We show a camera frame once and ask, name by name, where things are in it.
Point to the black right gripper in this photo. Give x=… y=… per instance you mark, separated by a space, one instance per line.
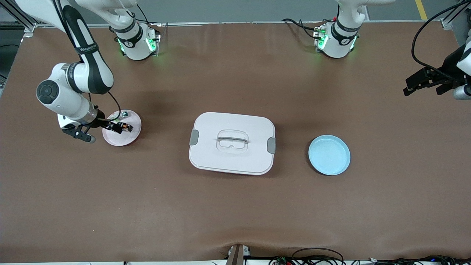
x=102 y=122

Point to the aluminium frame profile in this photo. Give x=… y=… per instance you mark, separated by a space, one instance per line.
x=18 y=15
x=447 y=23

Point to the round light blue plate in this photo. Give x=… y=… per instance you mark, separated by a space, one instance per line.
x=329 y=154

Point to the orange and black switch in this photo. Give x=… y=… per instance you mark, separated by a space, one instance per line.
x=127 y=127

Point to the silver table edge rail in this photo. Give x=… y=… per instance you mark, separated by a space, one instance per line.
x=220 y=22

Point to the green and white switch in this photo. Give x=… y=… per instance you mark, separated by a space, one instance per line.
x=125 y=114

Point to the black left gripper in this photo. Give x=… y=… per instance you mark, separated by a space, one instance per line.
x=448 y=69

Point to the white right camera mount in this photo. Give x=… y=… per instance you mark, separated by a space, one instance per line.
x=68 y=120

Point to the white lidded storage box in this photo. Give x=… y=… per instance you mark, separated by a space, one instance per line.
x=232 y=158

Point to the brown wedge bracket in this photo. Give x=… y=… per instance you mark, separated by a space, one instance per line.
x=237 y=255

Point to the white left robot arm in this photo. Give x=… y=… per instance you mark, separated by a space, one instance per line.
x=338 y=40

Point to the round pink plate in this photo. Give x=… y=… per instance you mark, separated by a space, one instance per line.
x=121 y=140

